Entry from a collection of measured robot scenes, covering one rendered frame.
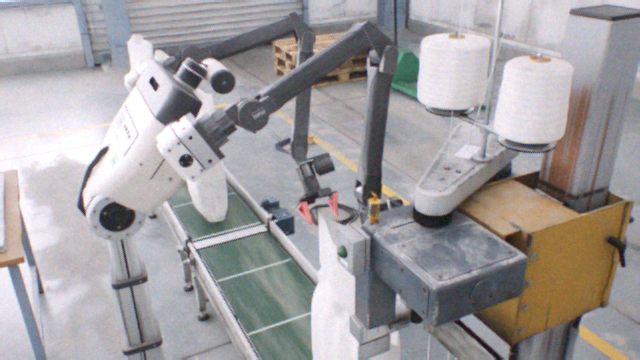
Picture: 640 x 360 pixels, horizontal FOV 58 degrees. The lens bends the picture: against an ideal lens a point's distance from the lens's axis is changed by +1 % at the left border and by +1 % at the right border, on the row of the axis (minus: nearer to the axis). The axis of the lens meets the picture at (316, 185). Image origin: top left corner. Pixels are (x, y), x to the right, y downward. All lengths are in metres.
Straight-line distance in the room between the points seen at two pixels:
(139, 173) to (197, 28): 7.34
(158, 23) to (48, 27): 1.42
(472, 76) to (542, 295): 0.54
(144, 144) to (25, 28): 7.08
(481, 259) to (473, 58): 0.48
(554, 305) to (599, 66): 0.57
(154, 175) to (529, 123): 0.94
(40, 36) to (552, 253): 7.80
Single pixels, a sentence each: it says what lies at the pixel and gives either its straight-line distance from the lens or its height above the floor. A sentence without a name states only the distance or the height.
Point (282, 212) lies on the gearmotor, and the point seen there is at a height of 0.39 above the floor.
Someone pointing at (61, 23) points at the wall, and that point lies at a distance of 8.57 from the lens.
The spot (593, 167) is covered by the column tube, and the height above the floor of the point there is 1.42.
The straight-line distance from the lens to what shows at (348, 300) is 1.77.
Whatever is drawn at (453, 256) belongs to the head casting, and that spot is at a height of 1.34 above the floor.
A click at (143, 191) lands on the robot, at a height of 1.29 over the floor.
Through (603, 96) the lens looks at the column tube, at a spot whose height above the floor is 1.59.
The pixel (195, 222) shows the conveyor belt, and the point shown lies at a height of 0.38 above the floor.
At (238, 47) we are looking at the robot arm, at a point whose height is 1.56.
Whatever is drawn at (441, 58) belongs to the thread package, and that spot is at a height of 1.65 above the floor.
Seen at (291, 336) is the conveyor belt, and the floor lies 0.38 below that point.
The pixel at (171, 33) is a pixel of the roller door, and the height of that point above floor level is 0.33.
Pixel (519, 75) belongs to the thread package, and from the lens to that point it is 1.22.
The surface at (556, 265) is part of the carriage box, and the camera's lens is 1.44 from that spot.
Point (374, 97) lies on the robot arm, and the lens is 1.51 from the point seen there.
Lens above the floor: 1.98
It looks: 26 degrees down
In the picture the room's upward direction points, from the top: 1 degrees counter-clockwise
